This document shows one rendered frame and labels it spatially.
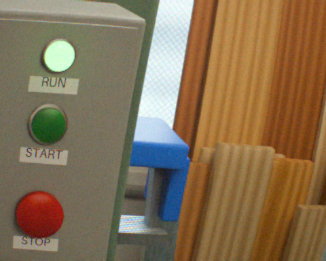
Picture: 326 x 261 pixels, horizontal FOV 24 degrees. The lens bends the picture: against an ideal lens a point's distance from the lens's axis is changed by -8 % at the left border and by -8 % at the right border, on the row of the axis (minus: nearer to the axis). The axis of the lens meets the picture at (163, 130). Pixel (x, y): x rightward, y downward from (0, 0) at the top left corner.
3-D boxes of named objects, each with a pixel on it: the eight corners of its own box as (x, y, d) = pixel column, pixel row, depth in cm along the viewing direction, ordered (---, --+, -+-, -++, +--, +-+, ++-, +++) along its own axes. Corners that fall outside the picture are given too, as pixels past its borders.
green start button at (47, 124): (26, 142, 44) (30, 102, 44) (64, 145, 45) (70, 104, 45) (27, 145, 44) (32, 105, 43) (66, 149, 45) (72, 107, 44)
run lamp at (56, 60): (39, 71, 43) (45, 37, 43) (71, 73, 44) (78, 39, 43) (41, 73, 43) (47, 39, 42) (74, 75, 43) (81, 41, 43)
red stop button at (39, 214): (13, 231, 46) (16, 186, 45) (58, 234, 47) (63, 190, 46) (16, 238, 45) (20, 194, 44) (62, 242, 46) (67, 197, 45)
